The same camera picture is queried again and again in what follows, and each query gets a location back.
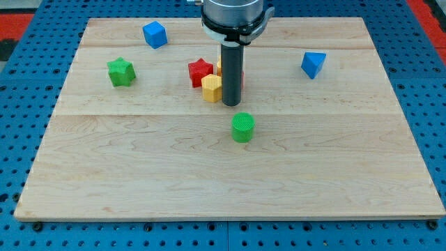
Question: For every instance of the orange block behind rod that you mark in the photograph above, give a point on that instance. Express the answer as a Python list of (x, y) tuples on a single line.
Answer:
[(219, 66)]

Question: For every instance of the green star block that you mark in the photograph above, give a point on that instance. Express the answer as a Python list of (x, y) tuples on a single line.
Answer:
[(121, 72)]

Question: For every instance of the blue cube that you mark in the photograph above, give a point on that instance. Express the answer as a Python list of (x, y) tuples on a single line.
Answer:
[(155, 34)]

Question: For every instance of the yellow hexagon block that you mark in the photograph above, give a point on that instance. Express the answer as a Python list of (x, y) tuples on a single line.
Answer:
[(211, 88)]

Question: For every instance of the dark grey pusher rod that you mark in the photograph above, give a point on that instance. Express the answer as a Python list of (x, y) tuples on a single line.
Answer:
[(232, 69)]

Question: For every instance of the red star block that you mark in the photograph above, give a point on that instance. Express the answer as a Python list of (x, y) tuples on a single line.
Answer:
[(198, 70)]

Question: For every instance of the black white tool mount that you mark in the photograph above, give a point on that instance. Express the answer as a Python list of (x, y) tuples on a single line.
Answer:
[(235, 25)]

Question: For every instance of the wooden board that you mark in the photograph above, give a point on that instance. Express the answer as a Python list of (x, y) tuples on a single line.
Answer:
[(336, 147)]

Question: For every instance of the blue triangle block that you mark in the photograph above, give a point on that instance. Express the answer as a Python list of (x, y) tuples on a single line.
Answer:
[(312, 63)]

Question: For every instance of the green cylinder block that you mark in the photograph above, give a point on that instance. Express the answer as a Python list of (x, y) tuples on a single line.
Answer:
[(242, 127)]

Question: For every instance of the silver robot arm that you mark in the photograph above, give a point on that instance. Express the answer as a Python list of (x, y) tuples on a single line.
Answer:
[(200, 3)]

